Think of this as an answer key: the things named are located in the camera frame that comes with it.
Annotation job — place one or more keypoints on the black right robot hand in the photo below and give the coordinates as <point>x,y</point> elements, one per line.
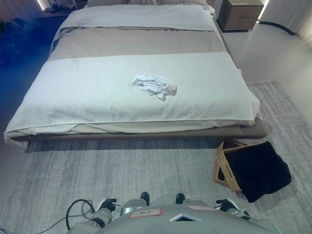
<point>225,204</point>

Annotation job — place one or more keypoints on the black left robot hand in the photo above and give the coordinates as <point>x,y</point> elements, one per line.
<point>109,204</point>

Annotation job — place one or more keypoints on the white garment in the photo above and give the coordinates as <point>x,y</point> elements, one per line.
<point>153,84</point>

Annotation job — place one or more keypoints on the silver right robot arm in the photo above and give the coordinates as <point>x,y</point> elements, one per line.
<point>241,212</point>

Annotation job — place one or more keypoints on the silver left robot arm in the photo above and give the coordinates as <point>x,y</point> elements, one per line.
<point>101,215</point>

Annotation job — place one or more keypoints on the wooden laundry basket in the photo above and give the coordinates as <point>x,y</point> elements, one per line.
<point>220,168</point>

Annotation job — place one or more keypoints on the black cloth basket liner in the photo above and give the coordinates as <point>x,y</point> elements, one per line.
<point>256,170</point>

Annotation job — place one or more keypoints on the bed with white blanket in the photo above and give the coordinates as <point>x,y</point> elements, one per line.
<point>97,97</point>

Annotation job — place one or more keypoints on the silver left robot leg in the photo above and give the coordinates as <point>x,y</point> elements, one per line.
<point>136,203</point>

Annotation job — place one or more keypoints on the silver robot leg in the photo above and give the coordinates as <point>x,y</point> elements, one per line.
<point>136,203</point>
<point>193,202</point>

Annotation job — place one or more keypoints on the grey rug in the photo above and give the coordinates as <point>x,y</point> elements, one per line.
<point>97,175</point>

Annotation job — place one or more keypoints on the silver right robot leg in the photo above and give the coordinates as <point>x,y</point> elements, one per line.
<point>193,202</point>

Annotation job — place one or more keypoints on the black left robot foot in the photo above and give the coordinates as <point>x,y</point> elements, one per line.
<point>145,195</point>

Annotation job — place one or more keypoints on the black robot foot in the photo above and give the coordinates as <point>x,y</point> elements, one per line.
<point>145,195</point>
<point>180,197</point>

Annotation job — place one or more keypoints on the black right robot foot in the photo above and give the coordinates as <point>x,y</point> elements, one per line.
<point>180,197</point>

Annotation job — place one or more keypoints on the grey robot torso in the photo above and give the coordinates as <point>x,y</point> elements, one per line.
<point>158,224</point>

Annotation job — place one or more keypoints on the beige duvet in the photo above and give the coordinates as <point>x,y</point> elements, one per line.
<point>136,41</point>

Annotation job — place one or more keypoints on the white pillow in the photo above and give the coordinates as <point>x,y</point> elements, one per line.
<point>136,17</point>

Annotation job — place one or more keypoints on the wooden nightstand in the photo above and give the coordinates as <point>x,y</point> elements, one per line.
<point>240,14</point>

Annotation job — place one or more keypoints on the brown bed frame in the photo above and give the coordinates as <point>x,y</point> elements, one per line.
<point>170,136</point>

